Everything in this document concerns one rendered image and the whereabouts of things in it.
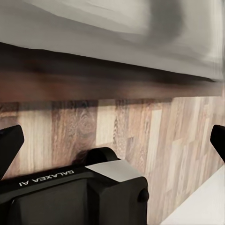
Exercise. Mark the bed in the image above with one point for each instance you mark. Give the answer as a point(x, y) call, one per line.
point(111, 49)

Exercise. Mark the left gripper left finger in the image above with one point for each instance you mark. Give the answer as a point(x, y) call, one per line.
point(11, 140)

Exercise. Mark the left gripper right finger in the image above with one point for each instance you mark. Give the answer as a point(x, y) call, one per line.
point(217, 139)

